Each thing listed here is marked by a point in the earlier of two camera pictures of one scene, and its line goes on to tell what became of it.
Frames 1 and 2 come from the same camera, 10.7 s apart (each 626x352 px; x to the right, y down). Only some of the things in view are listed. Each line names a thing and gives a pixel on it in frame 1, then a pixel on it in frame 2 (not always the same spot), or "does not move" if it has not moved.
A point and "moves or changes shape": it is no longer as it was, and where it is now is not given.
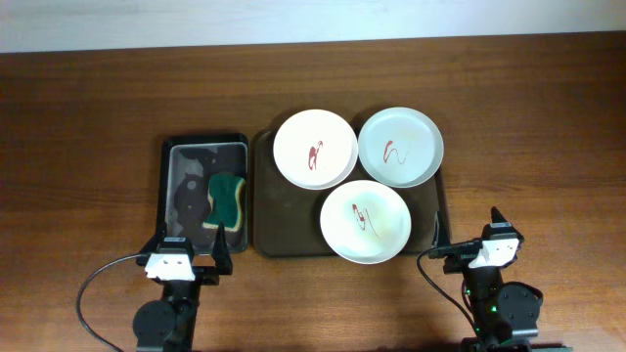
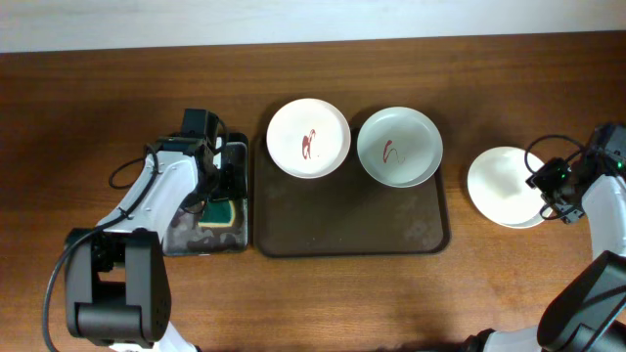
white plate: x=315 y=149 moves or changes shape
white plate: x=365 y=222 → x=497 y=181
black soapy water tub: x=204 y=180 does not move
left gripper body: x=206 y=276 → x=224 y=177
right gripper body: x=455 y=264 → x=558 y=198
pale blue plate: x=401 y=147 does not move
